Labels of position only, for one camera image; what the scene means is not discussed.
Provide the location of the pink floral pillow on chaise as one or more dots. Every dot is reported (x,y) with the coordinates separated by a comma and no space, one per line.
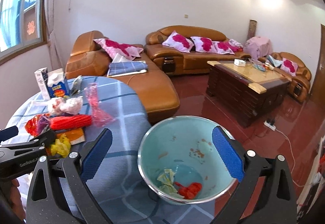
(113,48)

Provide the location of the pink plastic bag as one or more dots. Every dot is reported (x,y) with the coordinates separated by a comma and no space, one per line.
(100,118)

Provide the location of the person left hand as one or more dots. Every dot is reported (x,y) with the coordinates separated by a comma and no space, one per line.
(16,202)

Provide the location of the orange snack wrapper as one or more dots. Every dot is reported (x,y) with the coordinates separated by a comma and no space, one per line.
(75,136)

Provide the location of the white milk carton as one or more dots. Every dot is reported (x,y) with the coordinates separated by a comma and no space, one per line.
(41,76)

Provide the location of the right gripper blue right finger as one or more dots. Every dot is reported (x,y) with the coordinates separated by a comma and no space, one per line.
(230,153)

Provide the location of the brown leather three-seat sofa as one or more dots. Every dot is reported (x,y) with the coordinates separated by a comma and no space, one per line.
(173,62)

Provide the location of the brown leather chaise sofa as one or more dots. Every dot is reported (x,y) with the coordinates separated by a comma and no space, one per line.
(93,54)

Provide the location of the folded blue plaid cloth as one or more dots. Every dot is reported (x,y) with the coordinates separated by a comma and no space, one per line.
(126,68)

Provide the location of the purple snack wrapper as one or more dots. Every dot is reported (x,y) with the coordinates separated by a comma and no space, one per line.
(42,124)

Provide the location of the blue LOOK drink carton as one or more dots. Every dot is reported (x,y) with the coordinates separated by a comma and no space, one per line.
(57,84)

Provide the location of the red shiny wrapper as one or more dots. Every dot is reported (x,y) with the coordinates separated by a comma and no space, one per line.
(30,126)

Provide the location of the light blue trash bucket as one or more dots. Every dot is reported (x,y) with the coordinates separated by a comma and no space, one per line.
(181,148)

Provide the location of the dark wood coffee table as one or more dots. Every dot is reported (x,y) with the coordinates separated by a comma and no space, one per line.
(247,92)

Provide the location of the clear white plastic bag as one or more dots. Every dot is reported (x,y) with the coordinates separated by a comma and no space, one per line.
(60,106)

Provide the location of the white tissue box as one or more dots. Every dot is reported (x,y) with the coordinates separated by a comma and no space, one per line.
(239,62)

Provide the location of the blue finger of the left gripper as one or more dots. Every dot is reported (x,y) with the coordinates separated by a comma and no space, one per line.
(45,139)
(6,134)

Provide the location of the white power strip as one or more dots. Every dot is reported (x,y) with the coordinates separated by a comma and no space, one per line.
(269,125)

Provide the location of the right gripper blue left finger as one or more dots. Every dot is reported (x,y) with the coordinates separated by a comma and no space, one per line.
(93,153)

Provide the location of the blue plaid tablecloth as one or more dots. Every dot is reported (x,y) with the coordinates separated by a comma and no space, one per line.
(54,191)

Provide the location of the red orange foam net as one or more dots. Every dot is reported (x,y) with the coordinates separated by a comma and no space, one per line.
(188,192)

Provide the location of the window with white frame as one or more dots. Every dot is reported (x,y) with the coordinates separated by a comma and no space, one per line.
(22,27)

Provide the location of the pink cloth covered object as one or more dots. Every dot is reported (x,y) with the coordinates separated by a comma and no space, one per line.
(258,46)

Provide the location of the small dark green packet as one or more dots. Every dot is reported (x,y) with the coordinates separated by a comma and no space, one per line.
(76,86)

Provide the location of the brown leather armchair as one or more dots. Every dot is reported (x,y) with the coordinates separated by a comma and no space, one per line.
(294,69)

